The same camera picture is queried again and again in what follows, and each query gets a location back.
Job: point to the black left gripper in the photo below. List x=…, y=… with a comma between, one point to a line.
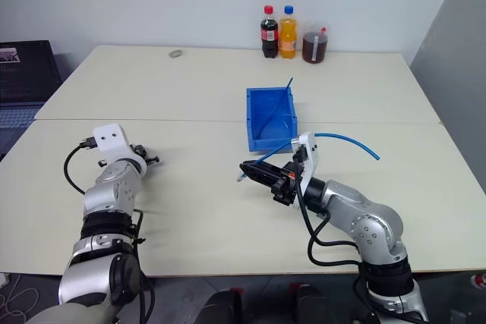
x=141, y=150

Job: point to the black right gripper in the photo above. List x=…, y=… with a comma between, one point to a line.
x=286, y=187

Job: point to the small white coupler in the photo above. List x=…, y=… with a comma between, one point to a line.
x=241, y=177

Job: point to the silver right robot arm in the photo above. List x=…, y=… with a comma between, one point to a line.
x=364, y=221

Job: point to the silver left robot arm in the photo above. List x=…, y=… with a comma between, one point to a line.
x=114, y=191

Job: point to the blue plastic bin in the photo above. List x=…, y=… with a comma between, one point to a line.
x=266, y=143

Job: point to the small grey flat object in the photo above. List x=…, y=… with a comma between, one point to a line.
x=175, y=54

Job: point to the clear jar dark liquid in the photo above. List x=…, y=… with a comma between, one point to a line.
x=315, y=49

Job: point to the dark rounded shape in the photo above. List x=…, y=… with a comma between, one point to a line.
x=222, y=307

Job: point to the cola bottle red cap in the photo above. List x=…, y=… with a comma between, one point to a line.
x=269, y=35

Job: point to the orange soda bottle blue cap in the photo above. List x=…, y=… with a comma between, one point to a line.
x=288, y=37

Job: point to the open dark laptop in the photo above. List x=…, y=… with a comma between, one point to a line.
x=23, y=73

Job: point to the red and white can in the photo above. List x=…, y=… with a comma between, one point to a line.
x=479, y=281

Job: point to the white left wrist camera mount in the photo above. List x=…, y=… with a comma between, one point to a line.
x=112, y=142

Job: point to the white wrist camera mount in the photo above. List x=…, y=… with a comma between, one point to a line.
x=309, y=161
x=112, y=142

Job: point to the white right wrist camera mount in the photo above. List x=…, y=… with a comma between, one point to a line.
x=309, y=161

